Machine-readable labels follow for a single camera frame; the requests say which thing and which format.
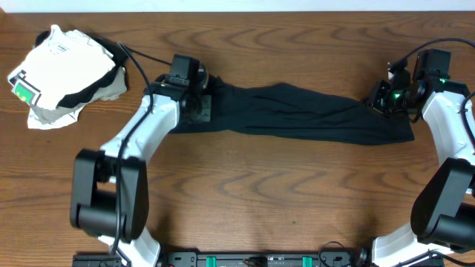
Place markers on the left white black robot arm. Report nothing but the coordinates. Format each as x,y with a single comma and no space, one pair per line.
109,198

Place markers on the black leggings red grey waistband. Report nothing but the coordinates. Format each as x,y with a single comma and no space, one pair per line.
287,111

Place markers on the white bottom folded garment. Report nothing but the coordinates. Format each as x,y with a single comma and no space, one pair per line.
43,119

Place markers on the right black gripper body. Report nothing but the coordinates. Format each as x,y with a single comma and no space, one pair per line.
387,101

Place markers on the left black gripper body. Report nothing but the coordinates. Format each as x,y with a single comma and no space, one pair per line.
202,109

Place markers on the grey folded garment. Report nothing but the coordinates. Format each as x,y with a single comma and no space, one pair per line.
110,92

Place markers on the black folded garment in stack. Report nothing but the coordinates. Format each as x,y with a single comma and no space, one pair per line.
75,67

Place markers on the white printed folded t-shirt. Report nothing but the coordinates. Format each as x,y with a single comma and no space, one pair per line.
26,79

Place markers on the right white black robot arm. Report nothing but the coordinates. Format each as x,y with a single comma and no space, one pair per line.
441,223

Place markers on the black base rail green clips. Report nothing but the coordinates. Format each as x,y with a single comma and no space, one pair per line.
332,257

